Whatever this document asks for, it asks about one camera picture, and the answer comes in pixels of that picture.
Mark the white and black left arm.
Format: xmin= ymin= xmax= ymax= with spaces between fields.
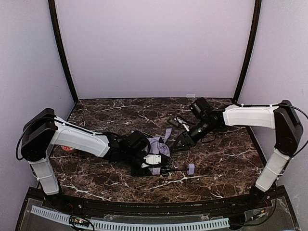
xmin=15 ymin=108 xmax=151 ymax=196

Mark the black corner post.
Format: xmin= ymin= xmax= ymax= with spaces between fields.
xmin=48 ymin=0 xmax=79 ymax=104
xmin=232 ymin=0 xmax=262 ymax=103

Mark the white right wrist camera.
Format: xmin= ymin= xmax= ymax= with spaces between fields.
xmin=168 ymin=116 xmax=194 ymax=131

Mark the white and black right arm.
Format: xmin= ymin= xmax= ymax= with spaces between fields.
xmin=170 ymin=98 xmax=308 ymax=193

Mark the black left corner post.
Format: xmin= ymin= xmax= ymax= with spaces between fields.
xmin=48 ymin=0 xmax=79 ymax=104

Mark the grey slotted cable duct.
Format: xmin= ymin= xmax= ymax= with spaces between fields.
xmin=30 ymin=205 xmax=230 ymax=231

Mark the black right corner post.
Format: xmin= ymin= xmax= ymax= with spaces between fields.
xmin=232 ymin=0 xmax=262 ymax=103

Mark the red patterned ceramic bowl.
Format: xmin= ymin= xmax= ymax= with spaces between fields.
xmin=60 ymin=145 xmax=75 ymax=153

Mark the lavender and black folding umbrella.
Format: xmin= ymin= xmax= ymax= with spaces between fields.
xmin=133 ymin=128 xmax=195 ymax=177

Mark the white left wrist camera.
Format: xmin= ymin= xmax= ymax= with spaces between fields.
xmin=141 ymin=154 xmax=170 ymax=168

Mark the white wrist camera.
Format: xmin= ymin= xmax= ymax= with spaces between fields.
xmin=141 ymin=154 xmax=170 ymax=168
xmin=168 ymin=116 xmax=194 ymax=131

